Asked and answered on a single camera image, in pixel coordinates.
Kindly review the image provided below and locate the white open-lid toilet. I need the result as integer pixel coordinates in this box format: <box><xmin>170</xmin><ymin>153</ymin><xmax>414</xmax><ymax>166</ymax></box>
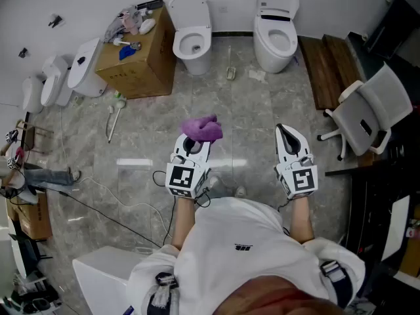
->
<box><xmin>167</xmin><ymin>0</ymin><xmax>213</xmax><ymax>75</ymax></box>

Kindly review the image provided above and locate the large cardboard box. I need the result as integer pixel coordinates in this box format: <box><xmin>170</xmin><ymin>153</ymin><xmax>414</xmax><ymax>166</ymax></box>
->
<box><xmin>94</xmin><ymin>5</ymin><xmax>177</xmax><ymax>100</ymax></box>

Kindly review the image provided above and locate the black flat case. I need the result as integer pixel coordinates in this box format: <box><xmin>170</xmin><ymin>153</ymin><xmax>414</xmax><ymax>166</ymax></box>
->
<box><xmin>135</xmin><ymin>0</ymin><xmax>165</xmax><ymax>11</ymax></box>

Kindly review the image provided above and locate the small cardboard box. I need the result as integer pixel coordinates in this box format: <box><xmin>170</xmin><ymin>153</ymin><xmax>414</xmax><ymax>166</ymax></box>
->
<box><xmin>6</xmin><ymin>191</ymin><xmax>54</xmax><ymax>242</ymax></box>

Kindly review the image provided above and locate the grey white office chair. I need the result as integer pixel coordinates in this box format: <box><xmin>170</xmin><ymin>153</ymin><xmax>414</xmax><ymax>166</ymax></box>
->
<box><xmin>316</xmin><ymin>62</ymin><xmax>414</xmax><ymax>162</ymax></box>

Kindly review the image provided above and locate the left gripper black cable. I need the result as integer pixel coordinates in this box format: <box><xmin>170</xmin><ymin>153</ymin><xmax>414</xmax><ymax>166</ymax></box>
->
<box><xmin>152</xmin><ymin>170</ymin><xmax>211</xmax><ymax>246</ymax></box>

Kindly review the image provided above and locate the small pale green bottle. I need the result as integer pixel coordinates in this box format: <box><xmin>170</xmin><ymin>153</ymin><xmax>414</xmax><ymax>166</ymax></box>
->
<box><xmin>226</xmin><ymin>46</ymin><xmax>238</xmax><ymax>81</ymax></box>

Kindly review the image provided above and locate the white floor cable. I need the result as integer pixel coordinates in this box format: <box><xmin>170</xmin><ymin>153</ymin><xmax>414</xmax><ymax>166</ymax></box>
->
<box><xmin>60</xmin><ymin>106</ymin><xmax>172</xmax><ymax>236</ymax></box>

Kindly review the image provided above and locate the person's white shirt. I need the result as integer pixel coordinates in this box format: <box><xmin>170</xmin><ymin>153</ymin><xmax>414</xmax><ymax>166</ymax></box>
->
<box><xmin>126</xmin><ymin>197</ymin><xmax>367</xmax><ymax>315</ymax></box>

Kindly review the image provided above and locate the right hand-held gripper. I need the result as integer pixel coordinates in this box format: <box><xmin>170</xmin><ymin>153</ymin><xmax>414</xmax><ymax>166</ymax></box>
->
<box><xmin>274</xmin><ymin>123</ymin><xmax>319</xmax><ymax>200</ymax></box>

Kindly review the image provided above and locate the blue cloth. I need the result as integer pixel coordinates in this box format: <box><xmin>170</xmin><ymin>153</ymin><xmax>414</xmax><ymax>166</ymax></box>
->
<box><xmin>118</xmin><ymin>45</ymin><xmax>137</xmax><ymax>62</ymax></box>

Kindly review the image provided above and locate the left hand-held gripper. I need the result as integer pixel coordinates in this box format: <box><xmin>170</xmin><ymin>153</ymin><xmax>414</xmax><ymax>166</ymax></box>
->
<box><xmin>165</xmin><ymin>133</ymin><xmax>211</xmax><ymax>199</ymax></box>

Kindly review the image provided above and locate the person's right shoulder strap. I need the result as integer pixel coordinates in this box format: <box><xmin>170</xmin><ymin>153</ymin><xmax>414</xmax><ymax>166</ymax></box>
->
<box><xmin>319</xmin><ymin>259</ymin><xmax>354</xmax><ymax>308</ymax></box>

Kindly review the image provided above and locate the person's right forearm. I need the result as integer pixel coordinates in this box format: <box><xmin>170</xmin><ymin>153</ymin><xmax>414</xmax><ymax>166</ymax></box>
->
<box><xmin>288</xmin><ymin>195</ymin><xmax>315</xmax><ymax>245</ymax></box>

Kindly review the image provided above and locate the person's shoulder strap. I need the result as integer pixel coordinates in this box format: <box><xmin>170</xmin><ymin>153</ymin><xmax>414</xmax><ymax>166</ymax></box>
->
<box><xmin>319</xmin><ymin>259</ymin><xmax>354</xmax><ymax>308</ymax></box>
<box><xmin>146</xmin><ymin>272</ymin><xmax>180</xmax><ymax>315</ymax></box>

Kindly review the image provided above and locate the white cloth bundle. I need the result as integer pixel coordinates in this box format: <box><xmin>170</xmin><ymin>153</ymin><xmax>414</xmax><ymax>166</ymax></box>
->
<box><xmin>138</xmin><ymin>18</ymin><xmax>157</xmax><ymax>35</ymax></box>

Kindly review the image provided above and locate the purple cloth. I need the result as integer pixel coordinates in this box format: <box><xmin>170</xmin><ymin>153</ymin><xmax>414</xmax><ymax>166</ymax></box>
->
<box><xmin>179</xmin><ymin>114</ymin><xmax>224</xmax><ymax>145</ymax></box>

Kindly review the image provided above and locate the black cabinet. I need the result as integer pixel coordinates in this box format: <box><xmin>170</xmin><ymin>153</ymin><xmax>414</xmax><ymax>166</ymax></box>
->
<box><xmin>363</xmin><ymin>0</ymin><xmax>420</xmax><ymax>60</ymax></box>

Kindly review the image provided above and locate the black desk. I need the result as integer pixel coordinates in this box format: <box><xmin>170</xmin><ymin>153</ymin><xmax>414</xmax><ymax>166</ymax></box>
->
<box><xmin>324</xmin><ymin>161</ymin><xmax>420</xmax><ymax>315</ymax></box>

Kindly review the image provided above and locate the grey cloth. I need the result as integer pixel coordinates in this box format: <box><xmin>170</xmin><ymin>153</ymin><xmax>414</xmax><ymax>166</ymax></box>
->
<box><xmin>104</xmin><ymin>7</ymin><xmax>144</xmax><ymax>44</ymax></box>

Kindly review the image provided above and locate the crumpled white paper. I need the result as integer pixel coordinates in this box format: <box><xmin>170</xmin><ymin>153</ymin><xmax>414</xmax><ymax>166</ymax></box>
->
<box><xmin>248</xmin><ymin>68</ymin><xmax>268</xmax><ymax>85</ymax></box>

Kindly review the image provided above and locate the white smart toilet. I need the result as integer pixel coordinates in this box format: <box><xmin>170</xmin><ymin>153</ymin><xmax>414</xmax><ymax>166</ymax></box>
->
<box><xmin>253</xmin><ymin>0</ymin><xmax>301</xmax><ymax>74</ymax></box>

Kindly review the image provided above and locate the person's left forearm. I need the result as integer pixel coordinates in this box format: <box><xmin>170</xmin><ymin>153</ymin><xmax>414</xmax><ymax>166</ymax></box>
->
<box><xmin>170</xmin><ymin>195</ymin><xmax>198</xmax><ymax>251</ymax></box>

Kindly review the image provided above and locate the white board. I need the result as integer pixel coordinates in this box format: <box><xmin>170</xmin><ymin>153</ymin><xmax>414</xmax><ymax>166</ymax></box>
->
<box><xmin>381</xmin><ymin>194</ymin><xmax>411</xmax><ymax>263</ymax></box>

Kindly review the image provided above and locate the wooden stool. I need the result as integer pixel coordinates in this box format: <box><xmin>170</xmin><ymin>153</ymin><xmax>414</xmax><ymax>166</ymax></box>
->
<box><xmin>16</xmin><ymin>119</ymin><xmax>55</xmax><ymax>156</ymax></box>

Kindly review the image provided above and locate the white long-handled brush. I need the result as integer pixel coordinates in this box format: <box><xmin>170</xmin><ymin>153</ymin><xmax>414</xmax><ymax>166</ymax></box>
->
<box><xmin>105</xmin><ymin>98</ymin><xmax>127</xmax><ymax>144</ymax></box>

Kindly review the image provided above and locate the black floor cable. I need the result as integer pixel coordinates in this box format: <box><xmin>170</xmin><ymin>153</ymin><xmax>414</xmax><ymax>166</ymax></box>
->
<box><xmin>32</xmin><ymin>181</ymin><xmax>162</xmax><ymax>249</ymax></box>

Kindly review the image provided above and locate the person's left shoulder strap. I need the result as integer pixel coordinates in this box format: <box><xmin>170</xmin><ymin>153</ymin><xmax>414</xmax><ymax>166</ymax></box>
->
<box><xmin>146</xmin><ymin>272</ymin><xmax>180</xmax><ymax>315</ymax></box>

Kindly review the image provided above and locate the white ceramic tank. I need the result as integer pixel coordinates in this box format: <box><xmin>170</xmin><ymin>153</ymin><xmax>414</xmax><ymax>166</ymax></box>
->
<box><xmin>72</xmin><ymin>245</ymin><xmax>156</xmax><ymax>315</ymax></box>

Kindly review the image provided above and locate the pink cloth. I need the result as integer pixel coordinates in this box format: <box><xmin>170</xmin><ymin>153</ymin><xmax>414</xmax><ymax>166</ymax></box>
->
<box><xmin>121</xmin><ymin>13</ymin><xmax>142</xmax><ymax>35</ymax></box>

